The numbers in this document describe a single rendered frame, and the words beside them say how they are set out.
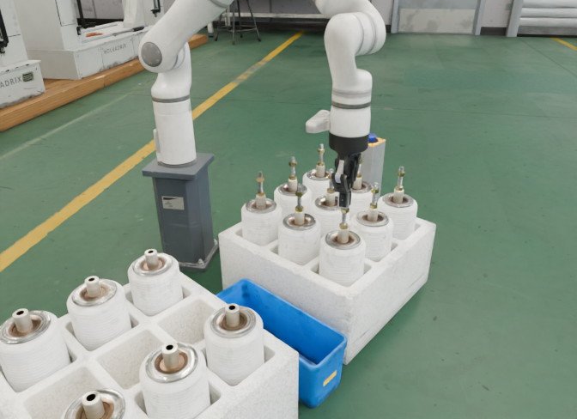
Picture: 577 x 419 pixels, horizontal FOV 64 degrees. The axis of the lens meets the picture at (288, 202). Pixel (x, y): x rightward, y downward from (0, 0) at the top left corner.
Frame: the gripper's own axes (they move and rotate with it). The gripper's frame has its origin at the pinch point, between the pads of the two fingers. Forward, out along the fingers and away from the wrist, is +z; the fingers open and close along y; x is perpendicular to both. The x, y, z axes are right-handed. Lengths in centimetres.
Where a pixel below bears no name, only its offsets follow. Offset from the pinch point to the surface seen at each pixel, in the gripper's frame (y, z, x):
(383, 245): 8.2, 14.5, -7.4
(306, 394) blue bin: -22.6, 31.4, -0.9
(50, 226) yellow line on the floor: 11, 35, 101
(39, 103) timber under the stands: 104, 30, 206
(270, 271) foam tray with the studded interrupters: -3.0, 20.4, 15.5
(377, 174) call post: 44.0, 13.5, 2.2
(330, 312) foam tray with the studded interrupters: -8.2, 22.9, -0.6
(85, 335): -38, 15, 35
